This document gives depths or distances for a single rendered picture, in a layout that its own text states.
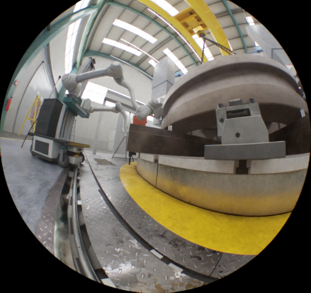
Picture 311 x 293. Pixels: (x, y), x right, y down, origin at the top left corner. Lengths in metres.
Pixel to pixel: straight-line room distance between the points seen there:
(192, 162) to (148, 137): 0.88
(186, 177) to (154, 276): 0.57
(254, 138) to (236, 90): 0.96
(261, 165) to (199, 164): 0.35
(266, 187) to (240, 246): 0.30
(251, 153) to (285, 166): 0.32
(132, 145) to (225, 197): 1.14
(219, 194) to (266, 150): 0.36
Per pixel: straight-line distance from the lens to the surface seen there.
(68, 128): 1.73
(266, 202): 0.65
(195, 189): 0.65
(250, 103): 0.81
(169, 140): 1.47
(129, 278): 0.33
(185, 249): 0.40
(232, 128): 0.39
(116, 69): 1.12
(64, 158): 1.31
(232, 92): 1.28
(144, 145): 1.33
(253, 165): 0.54
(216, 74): 1.70
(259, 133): 0.40
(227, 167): 0.54
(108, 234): 0.43
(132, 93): 1.13
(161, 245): 0.40
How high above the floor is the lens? 0.32
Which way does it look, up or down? 9 degrees up
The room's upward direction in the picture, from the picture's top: 5 degrees clockwise
